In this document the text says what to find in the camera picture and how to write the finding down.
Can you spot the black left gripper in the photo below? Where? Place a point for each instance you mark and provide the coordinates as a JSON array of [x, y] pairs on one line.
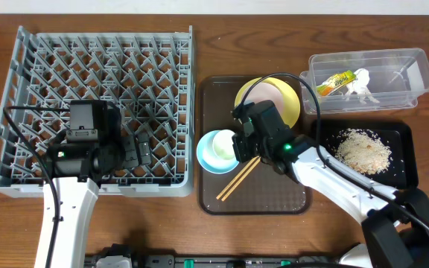
[[126, 152]]

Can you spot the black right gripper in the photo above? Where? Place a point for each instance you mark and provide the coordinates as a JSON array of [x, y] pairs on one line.
[[241, 145]]

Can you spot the white plastic cup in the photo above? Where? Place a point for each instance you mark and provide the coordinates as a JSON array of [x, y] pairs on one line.
[[222, 144]]

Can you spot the white bowl with food scraps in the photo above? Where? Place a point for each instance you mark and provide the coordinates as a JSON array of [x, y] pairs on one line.
[[266, 92]]

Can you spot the yellow green snack wrapper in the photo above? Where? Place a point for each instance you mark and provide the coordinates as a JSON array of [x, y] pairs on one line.
[[335, 82]]

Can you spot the pile of rice scraps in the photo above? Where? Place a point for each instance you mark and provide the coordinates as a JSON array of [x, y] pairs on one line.
[[363, 151]]

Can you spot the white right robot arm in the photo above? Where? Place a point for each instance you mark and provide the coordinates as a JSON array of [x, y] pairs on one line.
[[395, 223]]

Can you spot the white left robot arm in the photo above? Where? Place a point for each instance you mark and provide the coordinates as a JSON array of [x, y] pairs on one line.
[[65, 225]]

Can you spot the grey plastic dishwasher rack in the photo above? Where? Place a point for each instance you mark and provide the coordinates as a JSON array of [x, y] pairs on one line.
[[150, 77]]

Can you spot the black waste tray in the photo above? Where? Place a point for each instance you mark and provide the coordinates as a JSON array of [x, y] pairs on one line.
[[402, 173]]

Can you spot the yellow round plate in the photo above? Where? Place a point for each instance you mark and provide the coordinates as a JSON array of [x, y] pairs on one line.
[[291, 111]]

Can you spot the dark brown serving tray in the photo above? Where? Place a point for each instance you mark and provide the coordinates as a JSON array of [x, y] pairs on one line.
[[263, 191]]

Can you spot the wooden chopstick upper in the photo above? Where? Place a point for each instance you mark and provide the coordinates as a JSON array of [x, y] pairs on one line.
[[238, 179]]

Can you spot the light blue saucer plate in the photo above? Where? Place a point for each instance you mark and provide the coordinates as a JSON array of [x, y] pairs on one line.
[[209, 160]]

